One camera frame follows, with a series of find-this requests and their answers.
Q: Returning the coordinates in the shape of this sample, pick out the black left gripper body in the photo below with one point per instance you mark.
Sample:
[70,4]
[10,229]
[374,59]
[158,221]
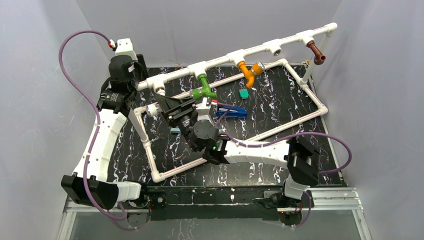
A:
[141,68]

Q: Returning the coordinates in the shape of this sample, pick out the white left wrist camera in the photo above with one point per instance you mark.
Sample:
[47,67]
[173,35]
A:
[123,47]

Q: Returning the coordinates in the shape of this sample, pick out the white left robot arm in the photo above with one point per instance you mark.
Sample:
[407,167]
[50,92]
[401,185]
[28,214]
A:
[115,107]

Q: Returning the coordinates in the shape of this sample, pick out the brown plastic faucet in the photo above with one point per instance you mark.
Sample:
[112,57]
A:
[319,58]

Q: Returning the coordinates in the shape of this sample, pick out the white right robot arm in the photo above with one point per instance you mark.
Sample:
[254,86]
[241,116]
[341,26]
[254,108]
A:
[296,154]

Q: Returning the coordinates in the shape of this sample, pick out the white PVC pipe frame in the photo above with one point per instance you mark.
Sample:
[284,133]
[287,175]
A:
[277,105]

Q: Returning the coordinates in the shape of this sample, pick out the orange plastic faucet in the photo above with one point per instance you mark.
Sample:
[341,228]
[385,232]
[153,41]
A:
[250,74]

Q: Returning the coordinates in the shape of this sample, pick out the black metal base rail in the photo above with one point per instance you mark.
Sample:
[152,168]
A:
[160,203]

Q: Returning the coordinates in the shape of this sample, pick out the blue stapler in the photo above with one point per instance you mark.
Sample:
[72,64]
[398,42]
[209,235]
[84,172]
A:
[234,112]

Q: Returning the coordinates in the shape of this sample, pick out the white plastic faucet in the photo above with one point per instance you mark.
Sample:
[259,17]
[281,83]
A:
[154,109]

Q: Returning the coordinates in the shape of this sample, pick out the light blue small clip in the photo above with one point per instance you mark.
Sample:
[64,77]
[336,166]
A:
[175,131]

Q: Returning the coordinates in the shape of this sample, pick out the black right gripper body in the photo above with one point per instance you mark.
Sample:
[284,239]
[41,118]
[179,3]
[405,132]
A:
[185,119]

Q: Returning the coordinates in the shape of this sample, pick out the teal small box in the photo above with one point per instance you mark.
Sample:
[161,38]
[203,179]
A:
[244,94]

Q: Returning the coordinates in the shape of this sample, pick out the green plastic faucet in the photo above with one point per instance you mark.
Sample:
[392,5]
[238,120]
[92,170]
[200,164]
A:
[205,91]

